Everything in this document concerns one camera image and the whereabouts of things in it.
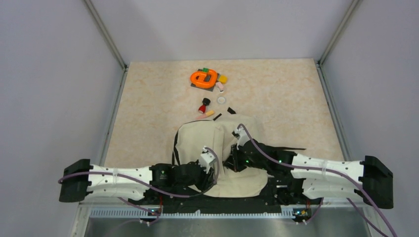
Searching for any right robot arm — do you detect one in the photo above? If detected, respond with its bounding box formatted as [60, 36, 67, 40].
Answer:
[223, 141, 394, 209]

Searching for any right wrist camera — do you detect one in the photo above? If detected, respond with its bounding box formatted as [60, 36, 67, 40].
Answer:
[232, 126, 250, 147]

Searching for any aluminium frame rail left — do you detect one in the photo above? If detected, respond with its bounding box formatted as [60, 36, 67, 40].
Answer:
[70, 0, 129, 237]

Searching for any cream canvas backpack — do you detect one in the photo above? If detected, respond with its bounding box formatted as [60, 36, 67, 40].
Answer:
[172, 114, 268, 198]

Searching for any grey toy base plate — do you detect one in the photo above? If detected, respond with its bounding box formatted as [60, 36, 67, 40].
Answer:
[190, 80, 216, 91]

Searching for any orange plastic toy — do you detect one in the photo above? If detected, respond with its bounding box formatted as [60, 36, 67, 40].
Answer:
[190, 69, 218, 82]

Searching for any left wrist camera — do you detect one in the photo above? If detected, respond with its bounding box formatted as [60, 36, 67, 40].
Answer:
[198, 146, 218, 174]

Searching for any aluminium frame rail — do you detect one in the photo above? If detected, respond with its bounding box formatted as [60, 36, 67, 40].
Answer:
[70, 0, 129, 237]
[315, 0, 362, 161]

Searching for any yellow toy block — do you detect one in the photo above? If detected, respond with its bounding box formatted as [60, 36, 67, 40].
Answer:
[218, 75, 228, 84]

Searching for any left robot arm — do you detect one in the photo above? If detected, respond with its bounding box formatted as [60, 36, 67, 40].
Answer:
[58, 159, 218, 204]

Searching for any aluminium frame rail right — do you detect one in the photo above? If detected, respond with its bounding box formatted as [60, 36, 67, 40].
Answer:
[315, 0, 362, 161]

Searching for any red black stamp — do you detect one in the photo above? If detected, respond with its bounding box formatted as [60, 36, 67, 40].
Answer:
[198, 98, 211, 114]

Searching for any pink white eraser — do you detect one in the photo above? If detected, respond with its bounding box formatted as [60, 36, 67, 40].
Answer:
[215, 81, 224, 93]

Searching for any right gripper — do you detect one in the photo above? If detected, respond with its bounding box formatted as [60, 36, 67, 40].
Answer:
[223, 141, 268, 172]

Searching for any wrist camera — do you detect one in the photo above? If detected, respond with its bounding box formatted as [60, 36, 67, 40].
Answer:
[198, 146, 218, 174]
[232, 126, 250, 147]

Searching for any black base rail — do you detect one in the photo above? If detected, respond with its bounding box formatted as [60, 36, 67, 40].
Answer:
[125, 177, 325, 214]

